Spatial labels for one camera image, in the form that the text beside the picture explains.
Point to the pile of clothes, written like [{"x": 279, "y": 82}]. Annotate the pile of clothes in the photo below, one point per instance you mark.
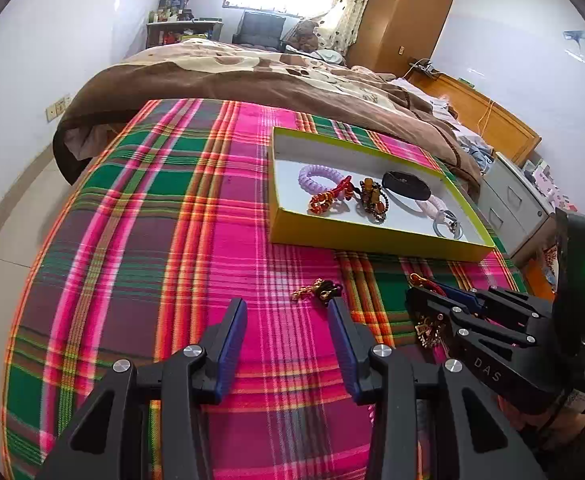
[{"x": 452, "y": 120}]

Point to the black chair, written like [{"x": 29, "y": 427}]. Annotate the black chair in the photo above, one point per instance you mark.
[{"x": 260, "y": 27}]

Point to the power strip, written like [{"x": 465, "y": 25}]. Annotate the power strip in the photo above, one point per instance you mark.
[{"x": 422, "y": 66}]

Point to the cluttered shelf desk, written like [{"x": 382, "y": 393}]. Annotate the cluttered shelf desk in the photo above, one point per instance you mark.
[{"x": 182, "y": 32}]

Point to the brown patterned blanket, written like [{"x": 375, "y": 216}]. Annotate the brown patterned blanket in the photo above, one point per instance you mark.
[{"x": 197, "y": 75}]

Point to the bottles on shelf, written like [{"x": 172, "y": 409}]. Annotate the bottles on shelf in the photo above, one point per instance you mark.
[{"x": 170, "y": 7}]

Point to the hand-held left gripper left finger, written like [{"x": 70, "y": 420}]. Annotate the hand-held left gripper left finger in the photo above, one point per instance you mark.
[{"x": 230, "y": 345}]

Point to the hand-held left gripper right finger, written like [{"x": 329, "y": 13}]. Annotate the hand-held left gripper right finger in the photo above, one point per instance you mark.
[{"x": 345, "y": 345}]

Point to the wooden wardrobe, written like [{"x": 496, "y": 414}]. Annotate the wooden wardrobe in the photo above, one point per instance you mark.
[{"x": 407, "y": 15}]

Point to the dotted curtain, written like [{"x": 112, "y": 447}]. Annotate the dotted curtain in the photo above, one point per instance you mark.
[{"x": 350, "y": 10}]

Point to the black wristband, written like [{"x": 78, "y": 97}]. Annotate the black wristband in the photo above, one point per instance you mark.
[{"x": 407, "y": 185}]

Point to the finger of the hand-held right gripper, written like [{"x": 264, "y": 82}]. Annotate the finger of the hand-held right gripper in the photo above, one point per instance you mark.
[
  {"x": 465, "y": 297},
  {"x": 472, "y": 322}
]

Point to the wall socket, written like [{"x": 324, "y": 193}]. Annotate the wall socket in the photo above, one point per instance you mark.
[{"x": 58, "y": 107}]

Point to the pink printed box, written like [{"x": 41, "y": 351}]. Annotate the pink printed box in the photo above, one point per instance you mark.
[{"x": 547, "y": 185}]

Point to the yellow cardboard box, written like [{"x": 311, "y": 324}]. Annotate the yellow cardboard box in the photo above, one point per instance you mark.
[{"x": 372, "y": 246}]

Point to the pink green plaid cloth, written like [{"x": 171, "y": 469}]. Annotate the pink green plaid cloth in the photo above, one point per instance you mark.
[{"x": 147, "y": 260}]

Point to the brown teddy bear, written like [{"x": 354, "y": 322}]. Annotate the brown teddy bear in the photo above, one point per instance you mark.
[{"x": 305, "y": 35}]

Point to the wooden headboard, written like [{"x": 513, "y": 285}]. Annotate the wooden headboard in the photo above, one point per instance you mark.
[{"x": 497, "y": 120}]

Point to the grey nightstand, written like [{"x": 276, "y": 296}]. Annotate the grey nightstand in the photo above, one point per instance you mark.
[{"x": 517, "y": 205}]

